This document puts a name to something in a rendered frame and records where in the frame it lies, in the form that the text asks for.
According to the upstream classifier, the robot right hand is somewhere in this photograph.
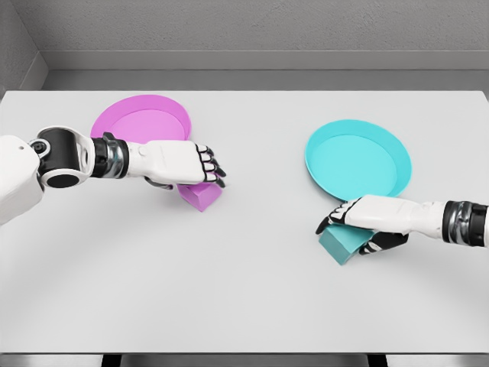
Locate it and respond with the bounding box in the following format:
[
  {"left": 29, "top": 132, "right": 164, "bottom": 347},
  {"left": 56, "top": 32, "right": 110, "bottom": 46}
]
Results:
[{"left": 315, "top": 194, "right": 424, "bottom": 256}]

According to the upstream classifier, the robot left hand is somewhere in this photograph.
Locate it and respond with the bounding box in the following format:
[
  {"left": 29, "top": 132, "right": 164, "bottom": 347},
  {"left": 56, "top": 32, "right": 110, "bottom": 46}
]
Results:
[{"left": 141, "top": 139, "right": 227, "bottom": 191}]

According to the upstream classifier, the pink block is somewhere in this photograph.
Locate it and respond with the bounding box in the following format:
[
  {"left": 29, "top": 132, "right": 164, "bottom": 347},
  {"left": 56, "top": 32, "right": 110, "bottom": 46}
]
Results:
[{"left": 176, "top": 181, "right": 224, "bottom": 212}]

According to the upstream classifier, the teal block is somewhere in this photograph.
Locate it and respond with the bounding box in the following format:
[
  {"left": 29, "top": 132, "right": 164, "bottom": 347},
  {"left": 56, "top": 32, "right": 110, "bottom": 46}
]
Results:
[{"left": 318, "top": 224, "right": 374, "bottom": 266}]

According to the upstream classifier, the pink plate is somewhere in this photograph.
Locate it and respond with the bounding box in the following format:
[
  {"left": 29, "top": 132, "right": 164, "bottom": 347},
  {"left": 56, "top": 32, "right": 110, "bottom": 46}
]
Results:
[{"left": 90, "top": 95, "right": 193, "bottom": 145}]

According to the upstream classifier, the cyan plate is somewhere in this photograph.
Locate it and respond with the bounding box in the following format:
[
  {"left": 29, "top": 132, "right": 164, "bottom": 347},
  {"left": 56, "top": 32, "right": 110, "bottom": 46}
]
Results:
[{"left": 304, "top": 119, "right": 414, "bottom": 203}]

